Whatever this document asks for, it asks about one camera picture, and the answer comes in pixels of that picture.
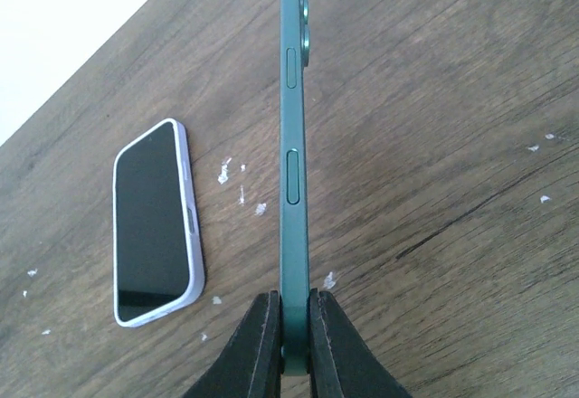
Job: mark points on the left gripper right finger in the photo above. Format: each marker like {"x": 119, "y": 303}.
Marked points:
{"x": 341, "y": 364}

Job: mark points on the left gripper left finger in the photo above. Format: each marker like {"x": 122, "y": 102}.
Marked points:
{"x": 250, "y": 363}

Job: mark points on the dark green phone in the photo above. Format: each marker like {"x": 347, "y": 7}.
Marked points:
{"x": 294, "y": 268}

